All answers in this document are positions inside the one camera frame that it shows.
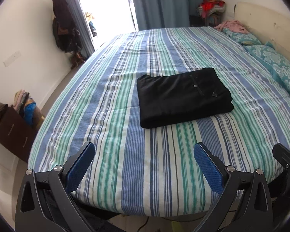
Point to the blue curtain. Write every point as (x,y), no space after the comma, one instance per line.
(82,26)
(153,14)

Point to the cream padded headboard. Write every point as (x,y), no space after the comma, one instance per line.
(266,24)

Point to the black pants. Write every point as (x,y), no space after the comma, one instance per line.
(183,97)

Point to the brown wooden drawer cabinet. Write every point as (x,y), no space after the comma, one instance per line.
(16,135)

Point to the left blue curtain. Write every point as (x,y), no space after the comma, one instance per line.
(82,26)

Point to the teal patterned pillow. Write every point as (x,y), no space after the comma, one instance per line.
(276,64)

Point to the pink garment on bed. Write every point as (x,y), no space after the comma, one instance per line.
(232,25)

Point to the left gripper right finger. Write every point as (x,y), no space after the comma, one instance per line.
(254,212)

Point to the striped bed with sheet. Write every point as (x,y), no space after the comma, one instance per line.
(139,171)

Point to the pile of colourful clothes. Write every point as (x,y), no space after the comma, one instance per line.
(211,12)

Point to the dark clothes hanging on wall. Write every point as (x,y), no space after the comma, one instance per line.
(66,35)

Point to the white wall switch plate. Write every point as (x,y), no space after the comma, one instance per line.
(12,58)

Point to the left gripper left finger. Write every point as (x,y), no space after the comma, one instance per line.
(44,201)

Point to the clothes stack on cabinet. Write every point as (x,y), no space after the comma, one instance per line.
(24,105)

